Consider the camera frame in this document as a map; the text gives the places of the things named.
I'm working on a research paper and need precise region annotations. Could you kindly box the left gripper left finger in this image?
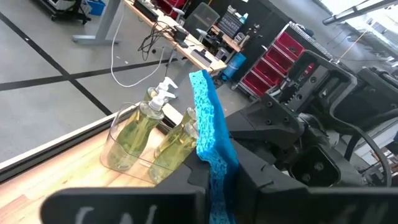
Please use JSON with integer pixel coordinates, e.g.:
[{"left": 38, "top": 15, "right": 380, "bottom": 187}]
[{"left": 40, "top": 151, "right": 210, "bottom": 224}]

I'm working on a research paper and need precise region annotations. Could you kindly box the grey office chair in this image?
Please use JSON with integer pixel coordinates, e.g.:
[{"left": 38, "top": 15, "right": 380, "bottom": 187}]
[{"left": 183, "top": 2, "right": 221, "bottom": 32}]

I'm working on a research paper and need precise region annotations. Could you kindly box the blue barrel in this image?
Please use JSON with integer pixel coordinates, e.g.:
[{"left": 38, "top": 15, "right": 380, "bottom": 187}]
[{"left": 222, "top": 52, "right": 247, "bottom": 80}]

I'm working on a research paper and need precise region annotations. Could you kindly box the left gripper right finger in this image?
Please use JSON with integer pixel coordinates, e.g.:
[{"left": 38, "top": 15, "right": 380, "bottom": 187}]
[{"left": 232, "top": 140, "right": 398, "bottom": 224}]

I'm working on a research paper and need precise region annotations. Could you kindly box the clear plastic bin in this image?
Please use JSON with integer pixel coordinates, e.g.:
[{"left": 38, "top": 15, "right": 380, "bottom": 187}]
[{"left": 99, "top": 101, "right": 200, "bottom": 186}]

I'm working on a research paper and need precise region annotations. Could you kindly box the black cable bundle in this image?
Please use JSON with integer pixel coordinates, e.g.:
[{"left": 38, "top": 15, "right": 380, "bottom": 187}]
[{"left": 137, "top": 23, "right": 177, "bottom": 62}]

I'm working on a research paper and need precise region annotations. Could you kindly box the black utility cart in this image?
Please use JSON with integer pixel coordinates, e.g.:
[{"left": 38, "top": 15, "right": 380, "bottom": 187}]
[{"left": 32, "top": 0, "right": 93, "bottom": 26}]

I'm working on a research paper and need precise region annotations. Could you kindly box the blue scrub sponge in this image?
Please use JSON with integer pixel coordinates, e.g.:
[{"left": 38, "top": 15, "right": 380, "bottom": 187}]
[{"left": 188, "top": 69, "right": 240, "bottom": 224}]

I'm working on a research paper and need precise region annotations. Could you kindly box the wooden top standing desk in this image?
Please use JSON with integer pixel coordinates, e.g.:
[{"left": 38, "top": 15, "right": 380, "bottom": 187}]
[{"left": 72, "top": 0, "right": 228, "bottom": 74}]

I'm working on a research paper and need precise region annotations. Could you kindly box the metal wire shelf rack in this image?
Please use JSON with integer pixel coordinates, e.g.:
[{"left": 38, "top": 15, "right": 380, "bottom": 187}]
[
  {"left": 238, "top": 21, "right": 336, "bottom": 98},
  {"left": 155, "top": 0, "right": 189, "bottom": 12}
]

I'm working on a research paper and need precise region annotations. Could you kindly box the blue floor bin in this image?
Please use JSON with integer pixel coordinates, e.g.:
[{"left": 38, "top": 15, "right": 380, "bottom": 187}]
[{"left": 86, "top": 0, "right": 107, "bottom": 17}]

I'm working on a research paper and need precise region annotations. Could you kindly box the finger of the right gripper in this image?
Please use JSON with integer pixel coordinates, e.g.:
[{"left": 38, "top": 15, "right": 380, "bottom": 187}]
[{"left": 226, "top": 92, "right": 305, "bottom": 149}]

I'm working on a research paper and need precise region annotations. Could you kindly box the white floor cable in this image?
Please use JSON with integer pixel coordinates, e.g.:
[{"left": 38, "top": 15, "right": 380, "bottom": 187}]
[{"left": 110, "top": 6, "right": 170, "bottom": 88}]

